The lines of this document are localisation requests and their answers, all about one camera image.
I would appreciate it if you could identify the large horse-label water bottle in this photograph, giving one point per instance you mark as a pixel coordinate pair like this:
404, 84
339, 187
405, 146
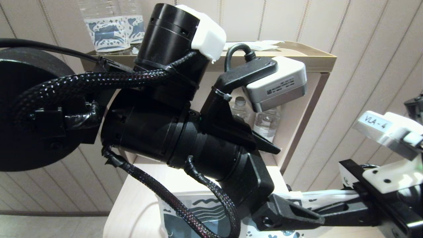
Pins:
105, 33
136, 28

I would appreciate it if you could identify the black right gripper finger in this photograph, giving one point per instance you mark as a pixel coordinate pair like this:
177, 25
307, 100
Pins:
353, 218
340, 205

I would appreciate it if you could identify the white pouch blue horse print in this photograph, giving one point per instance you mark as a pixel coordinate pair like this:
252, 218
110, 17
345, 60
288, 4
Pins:
205, 211

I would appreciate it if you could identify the white packet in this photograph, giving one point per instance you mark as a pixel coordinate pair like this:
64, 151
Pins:
264, 44

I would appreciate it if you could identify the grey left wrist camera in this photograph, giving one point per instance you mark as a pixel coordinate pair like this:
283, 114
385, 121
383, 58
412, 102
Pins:
277, 84

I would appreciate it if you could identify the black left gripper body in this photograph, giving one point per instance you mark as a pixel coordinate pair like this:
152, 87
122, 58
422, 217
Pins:
251, 185

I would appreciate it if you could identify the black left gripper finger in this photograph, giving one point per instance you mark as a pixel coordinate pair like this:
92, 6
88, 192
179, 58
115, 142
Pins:
294, 210
281, 221

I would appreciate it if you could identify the beige wooden shelf unit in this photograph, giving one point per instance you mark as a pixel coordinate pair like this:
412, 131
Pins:
314, 59

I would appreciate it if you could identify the small capped water bottle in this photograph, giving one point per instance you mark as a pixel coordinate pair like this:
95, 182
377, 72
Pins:
240, 110
266, 125

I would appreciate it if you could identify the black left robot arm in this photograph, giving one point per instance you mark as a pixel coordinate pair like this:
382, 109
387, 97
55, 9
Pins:
148, 132

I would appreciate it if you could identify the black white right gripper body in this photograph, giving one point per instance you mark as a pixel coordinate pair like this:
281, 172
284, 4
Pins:
396, 198

